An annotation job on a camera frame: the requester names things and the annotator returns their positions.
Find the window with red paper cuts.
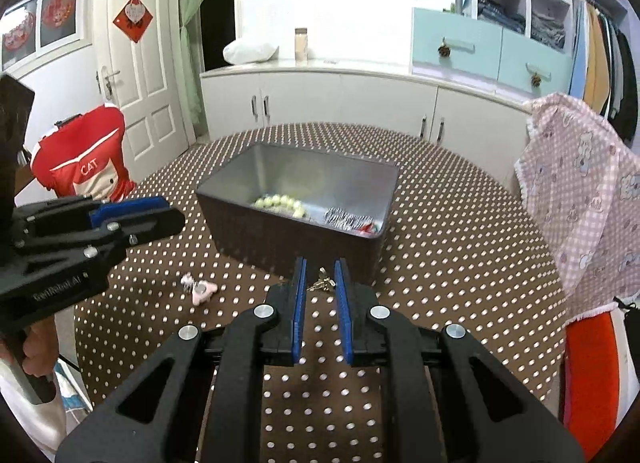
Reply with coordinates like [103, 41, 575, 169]
[1, 0, 91, 79]

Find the red orange chair back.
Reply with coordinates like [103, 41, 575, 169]
[563, 313, 620, 460]

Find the small gold charm jewelry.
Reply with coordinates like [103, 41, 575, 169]
[308, 267, 336, 293]

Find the beige jar on cabinet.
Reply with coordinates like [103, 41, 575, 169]
[295, 28, 308, 62]

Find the pink patterned cloth cover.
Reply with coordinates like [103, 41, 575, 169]
[514, 93, 640, 321]

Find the white panel door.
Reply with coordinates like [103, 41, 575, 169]
[91, 0, 189, 182]

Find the green door curtain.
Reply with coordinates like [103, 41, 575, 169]
[178, 0, 208, 137]

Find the cream bead bracelet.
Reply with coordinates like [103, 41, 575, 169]
[252, 193, 307, 221]

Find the teal drawer unit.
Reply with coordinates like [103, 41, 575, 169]
[412, 8, 572, 97]

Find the white low sideboard cabinet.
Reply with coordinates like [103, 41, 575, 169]
[200, 61, 527, 192]

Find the white pillow bag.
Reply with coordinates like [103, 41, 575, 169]
[222, 38, 279, 66]

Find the left hand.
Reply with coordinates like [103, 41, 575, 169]
[21, 316, 60, 377]

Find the dark rectangular metal box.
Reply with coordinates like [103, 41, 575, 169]
[195, 142, 399, 283]

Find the red diamond door decoration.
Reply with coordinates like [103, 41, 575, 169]
[113, 0, 153, 43]

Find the pink flower hair clip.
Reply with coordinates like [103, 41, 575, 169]
[180, 273, 218, 306]

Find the hanging clothes row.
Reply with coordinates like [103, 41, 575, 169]
[568, 0, 639, 147]

